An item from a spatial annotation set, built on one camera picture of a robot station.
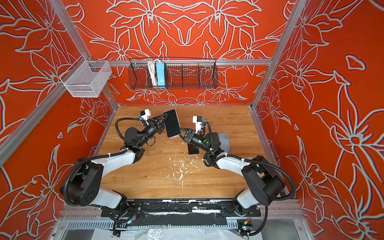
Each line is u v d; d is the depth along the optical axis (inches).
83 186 17.0
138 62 36.2
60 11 28.0
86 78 36.4
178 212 28.6
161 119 28.6
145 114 28.6
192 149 37.4
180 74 38.4
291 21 29.4
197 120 27.5
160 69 35.2
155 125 26.8
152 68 34.6
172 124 28.1
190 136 25.7
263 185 17.0
